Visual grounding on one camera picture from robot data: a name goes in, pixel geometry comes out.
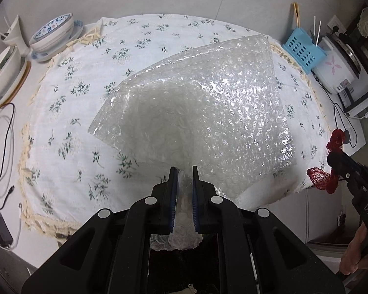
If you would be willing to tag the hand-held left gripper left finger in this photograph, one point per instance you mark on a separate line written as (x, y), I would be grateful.
(172, 202)

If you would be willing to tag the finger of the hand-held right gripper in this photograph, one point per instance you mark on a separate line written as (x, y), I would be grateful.
(346, 168)

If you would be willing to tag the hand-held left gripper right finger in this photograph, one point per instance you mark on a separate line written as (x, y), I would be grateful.
(196, 202)

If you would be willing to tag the red mesh net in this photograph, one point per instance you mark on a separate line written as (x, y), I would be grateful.
(320, 179)

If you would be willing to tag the clear bubble wrap sheet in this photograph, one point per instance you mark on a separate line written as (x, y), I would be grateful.
(217, 113)

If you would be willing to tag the person's right hand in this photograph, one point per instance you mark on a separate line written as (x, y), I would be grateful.
(351, 258)

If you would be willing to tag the white toaster oven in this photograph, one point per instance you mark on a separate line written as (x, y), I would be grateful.
(362, 101)

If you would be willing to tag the white rice cooker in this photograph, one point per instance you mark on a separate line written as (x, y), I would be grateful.
(335, 64)

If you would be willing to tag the blue plastic basket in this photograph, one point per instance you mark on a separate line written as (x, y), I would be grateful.
(303, 50)

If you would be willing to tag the white floral tablecloth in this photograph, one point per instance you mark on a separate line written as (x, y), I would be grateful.
(79, 113)

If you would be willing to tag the white straw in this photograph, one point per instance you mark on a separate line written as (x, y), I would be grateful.
(318, 33)
(315, 29)

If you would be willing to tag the wooden chopstick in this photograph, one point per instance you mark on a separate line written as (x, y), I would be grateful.
(294, 15)
(298, 14)

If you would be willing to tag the wooden trivet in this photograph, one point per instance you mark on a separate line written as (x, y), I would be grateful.
(21, 81)

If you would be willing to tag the blue rimmed plate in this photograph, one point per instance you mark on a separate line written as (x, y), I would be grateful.
(76, 32)

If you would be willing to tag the large white bowl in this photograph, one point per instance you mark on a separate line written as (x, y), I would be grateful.
(6, 85)

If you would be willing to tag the blue patterned bowl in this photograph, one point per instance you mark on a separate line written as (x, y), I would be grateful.
(53, 35)

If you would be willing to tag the white dark-rimmed bowl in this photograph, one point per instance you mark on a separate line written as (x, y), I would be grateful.
(1, 67)

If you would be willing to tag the white utensil holder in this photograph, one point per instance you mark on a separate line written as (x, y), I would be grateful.
(17, 38)

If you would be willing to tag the wall socket with black plug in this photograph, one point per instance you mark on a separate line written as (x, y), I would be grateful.
(336, 24)

